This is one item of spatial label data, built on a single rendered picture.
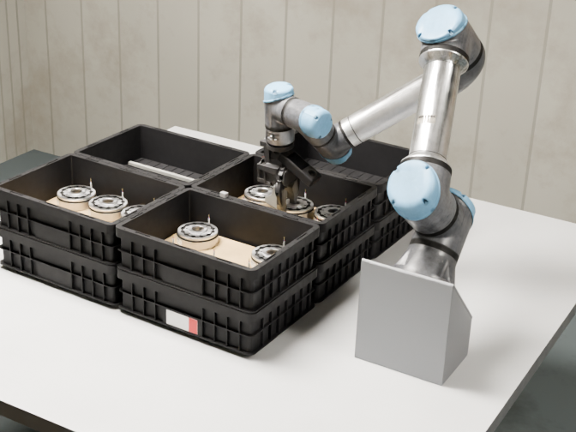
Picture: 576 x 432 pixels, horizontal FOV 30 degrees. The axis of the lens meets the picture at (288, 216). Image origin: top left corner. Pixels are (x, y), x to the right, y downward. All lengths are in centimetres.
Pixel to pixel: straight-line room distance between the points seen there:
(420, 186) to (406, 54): 205
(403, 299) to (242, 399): 41
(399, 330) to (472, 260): 64
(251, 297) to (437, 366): 44
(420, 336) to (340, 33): 225
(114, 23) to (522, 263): 267
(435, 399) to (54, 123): 348
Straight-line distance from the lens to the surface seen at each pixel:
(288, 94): 267
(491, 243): 311
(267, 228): 265
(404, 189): 233
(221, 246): 269
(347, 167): 320
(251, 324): 243
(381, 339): 244
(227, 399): 234
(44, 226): 273
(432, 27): 253
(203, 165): 310
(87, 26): 520
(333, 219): 263
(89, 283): 271
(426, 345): 240
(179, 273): 249
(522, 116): 421
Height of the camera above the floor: 202
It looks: 25 degrees down
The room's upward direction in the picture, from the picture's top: 2 degrees clockwise
